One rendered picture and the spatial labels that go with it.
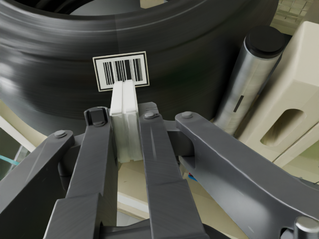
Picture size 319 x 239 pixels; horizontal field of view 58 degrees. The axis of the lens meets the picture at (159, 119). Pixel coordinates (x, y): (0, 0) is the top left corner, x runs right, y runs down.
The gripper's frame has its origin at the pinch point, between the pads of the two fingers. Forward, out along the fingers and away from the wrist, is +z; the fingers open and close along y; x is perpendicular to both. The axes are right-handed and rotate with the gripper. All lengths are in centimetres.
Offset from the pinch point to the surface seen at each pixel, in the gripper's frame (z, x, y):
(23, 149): 634, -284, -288
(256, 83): 16.5, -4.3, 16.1
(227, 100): 22.0, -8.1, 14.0
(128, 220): 61, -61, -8
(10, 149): 928, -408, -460
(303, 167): 38, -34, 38
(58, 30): 18.2, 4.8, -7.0
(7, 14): 20.7, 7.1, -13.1
